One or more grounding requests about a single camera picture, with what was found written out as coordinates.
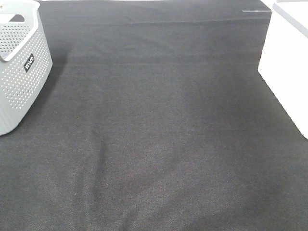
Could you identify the grey perforated plastic basket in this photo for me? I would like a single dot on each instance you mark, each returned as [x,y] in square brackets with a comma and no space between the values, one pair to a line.
[25,60]

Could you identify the black fabric table cloth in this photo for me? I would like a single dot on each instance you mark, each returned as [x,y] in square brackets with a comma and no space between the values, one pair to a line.
[154,118]

